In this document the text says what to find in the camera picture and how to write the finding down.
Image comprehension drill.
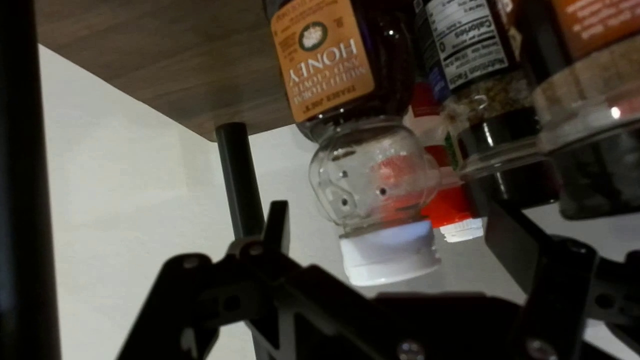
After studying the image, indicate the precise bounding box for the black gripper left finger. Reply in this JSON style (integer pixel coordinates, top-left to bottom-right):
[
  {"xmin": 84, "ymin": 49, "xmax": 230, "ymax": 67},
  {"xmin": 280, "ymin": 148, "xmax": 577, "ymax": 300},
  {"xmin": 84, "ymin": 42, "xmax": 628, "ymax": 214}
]
[{"xmin": 116, "ymin": 251, "xmax": 217, "ymax": 360}]

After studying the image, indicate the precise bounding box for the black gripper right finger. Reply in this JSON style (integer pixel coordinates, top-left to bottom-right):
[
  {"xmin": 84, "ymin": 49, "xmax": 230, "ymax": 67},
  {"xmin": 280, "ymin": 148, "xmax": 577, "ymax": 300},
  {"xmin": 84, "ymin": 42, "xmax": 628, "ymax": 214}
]
[{"xmin": 485, "ymin": 202, "xmax": 598, "ymax": 360}]

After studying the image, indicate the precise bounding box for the spice jar with white label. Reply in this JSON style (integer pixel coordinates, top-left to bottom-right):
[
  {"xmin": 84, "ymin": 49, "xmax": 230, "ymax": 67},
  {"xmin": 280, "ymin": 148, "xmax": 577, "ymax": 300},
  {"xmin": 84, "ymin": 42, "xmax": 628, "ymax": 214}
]
[{"xmin": 413, "ymin": 0, "xmax": 557, "ymax": 207}]

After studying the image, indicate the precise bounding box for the spice jar with orange label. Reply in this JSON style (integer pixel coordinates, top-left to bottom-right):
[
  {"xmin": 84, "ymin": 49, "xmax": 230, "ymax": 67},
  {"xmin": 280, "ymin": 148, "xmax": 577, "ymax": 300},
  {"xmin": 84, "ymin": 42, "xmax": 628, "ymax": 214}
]
[{"xmin": 517, "ymin": 0, "xmax": 640, "ymax": 219}]

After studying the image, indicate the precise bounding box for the red capped spice shaker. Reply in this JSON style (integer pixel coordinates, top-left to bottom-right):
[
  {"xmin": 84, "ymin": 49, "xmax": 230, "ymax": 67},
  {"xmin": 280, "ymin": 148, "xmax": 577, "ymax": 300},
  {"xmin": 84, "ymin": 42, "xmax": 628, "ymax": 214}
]
[{"xmin": 404, "ymin": 84, "xmax": 483, "ymax": 241}]

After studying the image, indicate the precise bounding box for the dark wood shelving unit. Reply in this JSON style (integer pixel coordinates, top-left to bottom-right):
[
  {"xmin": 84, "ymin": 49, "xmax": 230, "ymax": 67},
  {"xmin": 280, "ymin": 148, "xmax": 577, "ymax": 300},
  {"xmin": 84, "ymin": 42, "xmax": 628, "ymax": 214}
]
[{"xmin": 32, "ymin": 0, "xmax": 640, "ymax": 241}]

